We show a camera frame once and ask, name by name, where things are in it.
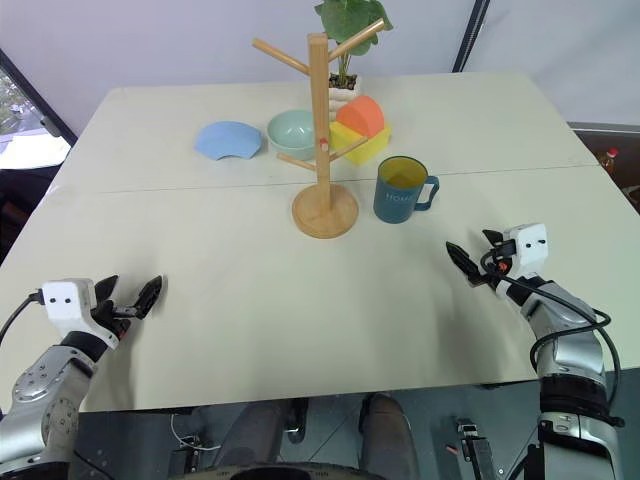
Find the dark grey rounded shape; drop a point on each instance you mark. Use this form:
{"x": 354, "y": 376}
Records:
{"x": 387, "y": 430}
{"x": 252, "y": 430}

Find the wooden mug tree stand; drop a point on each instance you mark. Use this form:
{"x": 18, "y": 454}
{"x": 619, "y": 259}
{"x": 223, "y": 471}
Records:
{"x": 318, "y": 150}

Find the blue arc block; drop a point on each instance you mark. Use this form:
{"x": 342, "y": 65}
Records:
{"x": 225, "y": 141}

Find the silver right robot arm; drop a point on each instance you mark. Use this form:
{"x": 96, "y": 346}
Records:
{"x": 575, "y": 360}

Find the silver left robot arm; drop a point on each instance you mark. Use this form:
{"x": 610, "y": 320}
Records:
{"x": 45, "y": 400}

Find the black metal bracket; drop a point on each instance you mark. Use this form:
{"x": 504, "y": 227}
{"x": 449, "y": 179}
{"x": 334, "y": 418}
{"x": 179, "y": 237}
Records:
{"x": 475, "y": 445}

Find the black pole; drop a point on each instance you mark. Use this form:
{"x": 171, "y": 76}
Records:
{"x": 468, "y": 40}

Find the bottle with red cap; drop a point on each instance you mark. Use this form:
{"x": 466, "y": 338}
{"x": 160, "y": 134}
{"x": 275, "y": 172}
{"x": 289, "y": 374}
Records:
{"x": 610, "y": 161}

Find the dark window frame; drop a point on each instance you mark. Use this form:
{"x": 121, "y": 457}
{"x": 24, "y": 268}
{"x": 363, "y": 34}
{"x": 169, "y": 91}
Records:
{"x": 36, "y": 102}

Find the yellow block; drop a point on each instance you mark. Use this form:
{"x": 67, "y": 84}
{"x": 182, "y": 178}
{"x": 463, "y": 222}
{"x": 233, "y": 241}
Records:
{"x": 371, "y": 148}

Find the orange half-round block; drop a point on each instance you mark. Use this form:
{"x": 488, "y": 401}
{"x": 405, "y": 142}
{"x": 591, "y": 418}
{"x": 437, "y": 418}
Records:
{"x": 361, "y": 115}

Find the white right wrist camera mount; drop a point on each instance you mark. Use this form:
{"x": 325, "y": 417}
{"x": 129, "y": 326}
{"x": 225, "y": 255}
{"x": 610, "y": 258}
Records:
{"x": 529, "y": 247}

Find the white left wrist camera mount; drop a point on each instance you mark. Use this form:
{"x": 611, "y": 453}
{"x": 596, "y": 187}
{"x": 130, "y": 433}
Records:
{"x": 64, "y": 301}

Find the dark brown cabinet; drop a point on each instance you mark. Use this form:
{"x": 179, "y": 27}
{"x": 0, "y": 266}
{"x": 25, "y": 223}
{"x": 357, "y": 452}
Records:
{"x": 612, "y": 136}

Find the light green bowl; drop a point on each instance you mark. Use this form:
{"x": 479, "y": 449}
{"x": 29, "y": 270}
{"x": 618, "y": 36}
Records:
{"x": 290, "y": 145}

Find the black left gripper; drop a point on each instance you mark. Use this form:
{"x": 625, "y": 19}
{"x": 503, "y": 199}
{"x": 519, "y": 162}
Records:
{"x": 116, "y": 316}

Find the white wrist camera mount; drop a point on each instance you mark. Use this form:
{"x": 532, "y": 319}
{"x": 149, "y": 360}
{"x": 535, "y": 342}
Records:
{"x": 64, "y": 301}
{"x": 529, "y": 247}

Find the red mark sticker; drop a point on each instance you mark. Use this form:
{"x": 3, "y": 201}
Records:
{"x": 324, "y": 143}

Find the green plant in white pot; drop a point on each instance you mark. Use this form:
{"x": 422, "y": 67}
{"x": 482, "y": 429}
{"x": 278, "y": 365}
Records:
{"x": 345, "y": 20}

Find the dark blue mug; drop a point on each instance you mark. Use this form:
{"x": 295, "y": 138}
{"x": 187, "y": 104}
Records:
{"x": 395, "y": 200}

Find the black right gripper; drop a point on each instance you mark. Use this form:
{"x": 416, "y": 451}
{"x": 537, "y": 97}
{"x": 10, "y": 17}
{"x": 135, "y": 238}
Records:
{"x": 496, "y": 272}

